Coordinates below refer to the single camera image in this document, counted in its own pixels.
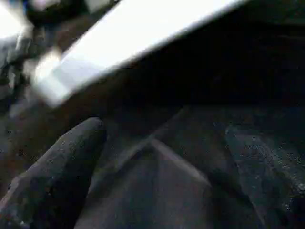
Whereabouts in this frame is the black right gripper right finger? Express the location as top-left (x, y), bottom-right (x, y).
top-left (224, 125), bottom-right (305, 229)

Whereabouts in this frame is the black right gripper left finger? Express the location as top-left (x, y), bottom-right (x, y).
top-left (0, 117), bottom-right (108, 229)

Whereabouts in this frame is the black plastic mat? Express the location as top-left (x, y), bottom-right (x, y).
top-left (0, 0), bottom-right (305, 229)

